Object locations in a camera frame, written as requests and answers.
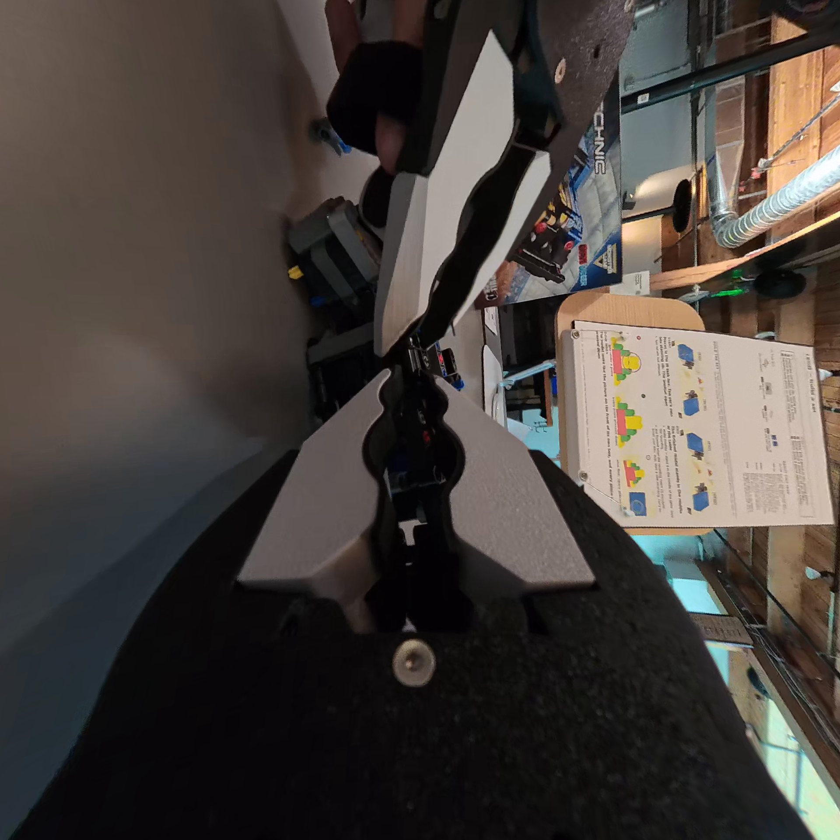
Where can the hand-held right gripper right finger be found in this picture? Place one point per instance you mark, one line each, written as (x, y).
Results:
(512, 512)

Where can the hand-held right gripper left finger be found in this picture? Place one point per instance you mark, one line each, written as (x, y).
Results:
(315, 512)

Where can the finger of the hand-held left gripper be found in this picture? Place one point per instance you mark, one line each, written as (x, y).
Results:
(518, 203)
(420, 249)

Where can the black lego technic model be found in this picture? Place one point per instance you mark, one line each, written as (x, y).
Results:
(420, 420)

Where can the blue lego set box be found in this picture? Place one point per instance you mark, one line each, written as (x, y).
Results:
(590, 190)

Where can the small grey blue lego piece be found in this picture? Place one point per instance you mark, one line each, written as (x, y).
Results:
(328, 134)

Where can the person's left hand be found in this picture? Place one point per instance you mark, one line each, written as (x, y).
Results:
(374, 92)

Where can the white flat device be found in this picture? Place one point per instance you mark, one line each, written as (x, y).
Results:
(495, 387)

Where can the black metal beam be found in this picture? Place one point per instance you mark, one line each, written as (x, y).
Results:
(722, 65)

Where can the plywood board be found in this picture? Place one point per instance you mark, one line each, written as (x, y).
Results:
(623, 308)

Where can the printed instruction sheet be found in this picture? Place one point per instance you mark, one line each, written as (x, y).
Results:
(709, 426)

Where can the wooden shelf board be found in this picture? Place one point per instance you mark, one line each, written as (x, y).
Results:
(741, 256)

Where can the silver flexible duct pipe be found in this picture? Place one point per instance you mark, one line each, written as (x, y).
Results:
(781, 197)

